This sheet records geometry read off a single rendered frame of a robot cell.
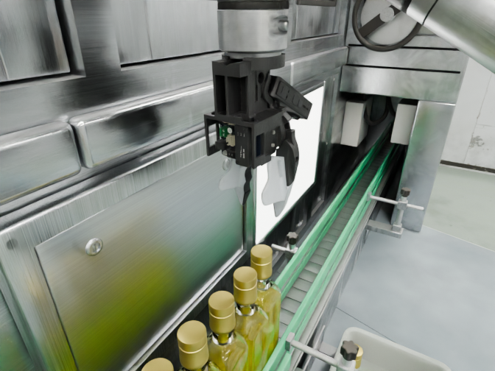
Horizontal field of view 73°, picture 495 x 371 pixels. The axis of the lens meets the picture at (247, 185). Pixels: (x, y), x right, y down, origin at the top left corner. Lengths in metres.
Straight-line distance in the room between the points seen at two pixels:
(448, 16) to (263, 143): 0.22
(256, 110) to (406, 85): 0.92
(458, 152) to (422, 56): 3.01
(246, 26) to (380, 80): 0.95
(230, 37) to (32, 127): 0.21
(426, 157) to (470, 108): 2.79
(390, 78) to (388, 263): 0.62
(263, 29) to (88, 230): 0.29
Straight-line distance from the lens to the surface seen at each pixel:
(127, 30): 0.48
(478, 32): 0.42
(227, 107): 0.37
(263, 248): 0.54
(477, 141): 4.18
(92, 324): 0.50
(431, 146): 1.31
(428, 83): 1.26
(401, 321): 1.07
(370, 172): 1.55
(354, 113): 1.44
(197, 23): 0.59
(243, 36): 0.37
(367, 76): 1.28
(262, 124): 0.37
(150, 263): 0.53
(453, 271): 1.31
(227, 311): 0.46
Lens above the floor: 1.49
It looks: 27 degrees down
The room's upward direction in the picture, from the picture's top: straight up
